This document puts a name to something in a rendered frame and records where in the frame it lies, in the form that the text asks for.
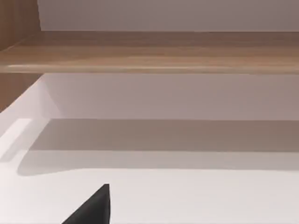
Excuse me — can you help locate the wooden open shelf unit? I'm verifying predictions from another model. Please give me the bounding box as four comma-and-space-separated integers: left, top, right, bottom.
0, 0, 299, 113

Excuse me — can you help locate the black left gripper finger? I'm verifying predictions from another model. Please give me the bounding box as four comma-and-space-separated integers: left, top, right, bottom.
61, 183, 111, 224

